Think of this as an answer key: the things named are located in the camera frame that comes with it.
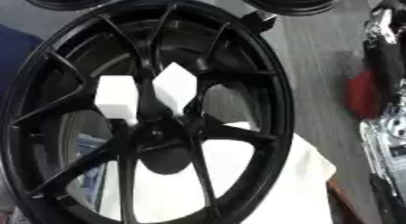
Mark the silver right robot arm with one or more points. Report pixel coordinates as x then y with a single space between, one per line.
388 155

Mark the black block with pale top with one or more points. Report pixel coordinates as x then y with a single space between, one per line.
258 21

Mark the white pin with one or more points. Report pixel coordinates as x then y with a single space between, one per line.
175 84
115 94

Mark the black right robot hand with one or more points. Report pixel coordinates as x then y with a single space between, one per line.
388 61

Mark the black spoked wheel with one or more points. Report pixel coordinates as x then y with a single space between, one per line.
158 134

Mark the red object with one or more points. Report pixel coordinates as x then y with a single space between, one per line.
361 94

